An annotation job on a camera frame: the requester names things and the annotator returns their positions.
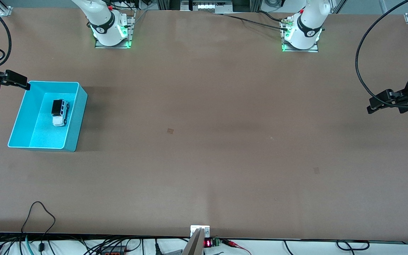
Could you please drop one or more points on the red clip lead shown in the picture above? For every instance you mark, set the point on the red clip lead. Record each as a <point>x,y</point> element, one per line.
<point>230,243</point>

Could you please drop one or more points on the grey aluminium bar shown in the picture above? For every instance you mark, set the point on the grey aluminium bar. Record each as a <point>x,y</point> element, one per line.
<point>195,246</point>

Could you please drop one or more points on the silver rack with lights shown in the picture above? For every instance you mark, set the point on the silver rack with lights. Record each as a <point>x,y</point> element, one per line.
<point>207,6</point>

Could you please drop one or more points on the white jeep toy black roof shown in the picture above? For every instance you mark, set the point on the white jeep toy black roof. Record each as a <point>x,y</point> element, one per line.
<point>58,107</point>

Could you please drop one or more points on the red LED display module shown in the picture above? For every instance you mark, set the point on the red LED display module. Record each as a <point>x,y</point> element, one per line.
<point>208,243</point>

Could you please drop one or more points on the teal plastic bin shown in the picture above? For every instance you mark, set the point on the teal plastic bin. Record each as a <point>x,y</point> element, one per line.
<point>41,134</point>

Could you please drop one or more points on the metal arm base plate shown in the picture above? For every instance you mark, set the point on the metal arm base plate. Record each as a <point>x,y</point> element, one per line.
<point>303,51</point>
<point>131,32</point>

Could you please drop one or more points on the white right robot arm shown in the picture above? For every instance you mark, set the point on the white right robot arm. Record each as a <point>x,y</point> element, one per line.
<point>99,16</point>

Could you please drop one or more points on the white mount bracket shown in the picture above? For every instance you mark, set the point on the white mount bracket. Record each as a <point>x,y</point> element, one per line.
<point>193,228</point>

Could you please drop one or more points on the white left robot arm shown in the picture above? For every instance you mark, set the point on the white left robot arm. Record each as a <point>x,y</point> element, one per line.
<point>308,24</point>

